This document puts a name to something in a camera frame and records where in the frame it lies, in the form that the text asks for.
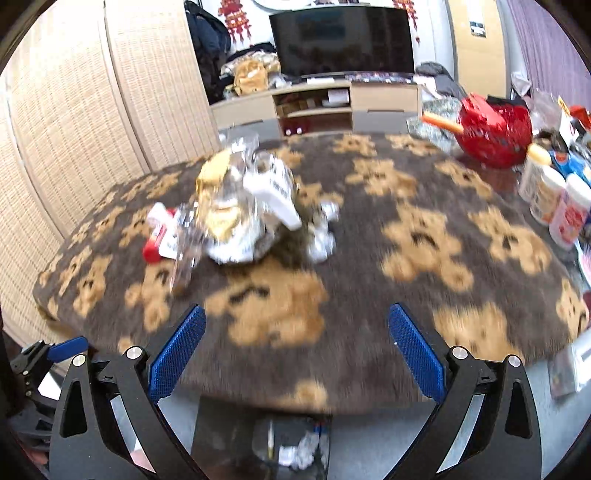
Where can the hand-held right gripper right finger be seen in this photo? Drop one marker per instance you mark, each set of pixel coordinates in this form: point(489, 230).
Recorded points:
point(415, 355)

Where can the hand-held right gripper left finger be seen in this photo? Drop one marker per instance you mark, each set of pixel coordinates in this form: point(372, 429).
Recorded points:
point(178, 355)

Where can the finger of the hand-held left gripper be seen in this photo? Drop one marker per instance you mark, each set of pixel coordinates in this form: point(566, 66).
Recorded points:
point(69, 347)

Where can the clear plastic wrapper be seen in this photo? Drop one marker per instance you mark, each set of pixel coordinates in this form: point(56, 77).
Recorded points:
point(184, 265)

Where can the black trash bin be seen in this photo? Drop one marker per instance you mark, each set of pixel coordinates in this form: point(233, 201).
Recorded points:
point(221, 438)

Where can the red white packet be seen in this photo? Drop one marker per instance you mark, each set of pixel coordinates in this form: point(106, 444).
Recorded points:
point(154, 249)

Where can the silver gold foil snack bag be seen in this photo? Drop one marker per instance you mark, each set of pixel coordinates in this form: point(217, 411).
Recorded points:
point(231, 230)

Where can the silver foil wrapper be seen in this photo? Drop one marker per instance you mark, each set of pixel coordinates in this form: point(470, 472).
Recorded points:
point(321, 240)

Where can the white paper box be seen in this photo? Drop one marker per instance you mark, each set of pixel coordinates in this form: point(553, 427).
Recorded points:
point(277, 203)

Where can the brown bear print blanket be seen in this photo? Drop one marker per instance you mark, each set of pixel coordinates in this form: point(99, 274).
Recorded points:
point(369, 240)

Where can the crumpled white tissue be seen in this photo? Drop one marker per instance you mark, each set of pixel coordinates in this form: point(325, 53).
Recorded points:
point(300, 454)

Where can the flat plastic packet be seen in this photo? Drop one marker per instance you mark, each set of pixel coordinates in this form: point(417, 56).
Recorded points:
point(568, 374)

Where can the small white bottle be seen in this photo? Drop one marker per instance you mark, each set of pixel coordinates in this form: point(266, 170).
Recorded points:
point(547, 198)

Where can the white bottle pink label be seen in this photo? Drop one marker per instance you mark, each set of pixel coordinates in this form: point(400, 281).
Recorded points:
point(570, 217)

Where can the white bottle yellow cap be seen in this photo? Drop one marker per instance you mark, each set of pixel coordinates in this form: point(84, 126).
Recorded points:
point(533, 175)

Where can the silver patterned wrapping sheet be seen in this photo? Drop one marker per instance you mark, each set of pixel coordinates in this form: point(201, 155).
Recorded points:
point(434, 139)

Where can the red perforated basket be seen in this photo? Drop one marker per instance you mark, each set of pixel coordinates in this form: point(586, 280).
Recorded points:
point(494, 138)

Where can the woven folding screen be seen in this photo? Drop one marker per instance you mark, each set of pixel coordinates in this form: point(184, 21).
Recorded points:
point(69, 115)

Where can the orange white stick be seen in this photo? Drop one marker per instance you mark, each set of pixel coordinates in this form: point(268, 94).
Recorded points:
point(438, 121)

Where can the blue chips bag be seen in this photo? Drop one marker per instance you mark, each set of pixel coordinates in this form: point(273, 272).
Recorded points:
point(565, 164)

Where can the beige grey television cabinet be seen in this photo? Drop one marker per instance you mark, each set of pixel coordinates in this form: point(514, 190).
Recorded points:
point(383, 99)

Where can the clear plastic bag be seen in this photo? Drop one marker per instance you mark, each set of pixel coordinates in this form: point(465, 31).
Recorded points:
point(545, 108)

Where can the dark patterned cushion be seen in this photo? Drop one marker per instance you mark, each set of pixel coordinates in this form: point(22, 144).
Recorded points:
point(378, 77)

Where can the grey jacket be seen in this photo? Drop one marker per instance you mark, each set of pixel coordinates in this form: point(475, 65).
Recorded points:
point(436, 74)

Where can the yellow backpack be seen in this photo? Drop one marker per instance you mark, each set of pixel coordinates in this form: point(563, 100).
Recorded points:
point(249, 76)

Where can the beige standing air conditioner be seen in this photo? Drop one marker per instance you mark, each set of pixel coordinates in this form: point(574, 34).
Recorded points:
point(480, 55)

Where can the pile of clothes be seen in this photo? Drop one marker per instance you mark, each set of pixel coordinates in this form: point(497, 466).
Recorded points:
point(263, 55)

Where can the dark hanging jackets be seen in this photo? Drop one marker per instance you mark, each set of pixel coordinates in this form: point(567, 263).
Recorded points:
point(205, 41)

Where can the black television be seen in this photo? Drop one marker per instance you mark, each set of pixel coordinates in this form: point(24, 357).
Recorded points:
point(341, 41)

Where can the purple curtain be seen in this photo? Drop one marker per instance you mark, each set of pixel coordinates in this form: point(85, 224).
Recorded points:
point(545, 46)

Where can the red hanging ornament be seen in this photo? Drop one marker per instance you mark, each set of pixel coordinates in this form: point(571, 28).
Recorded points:
point(410, 11)
point(235, 18)

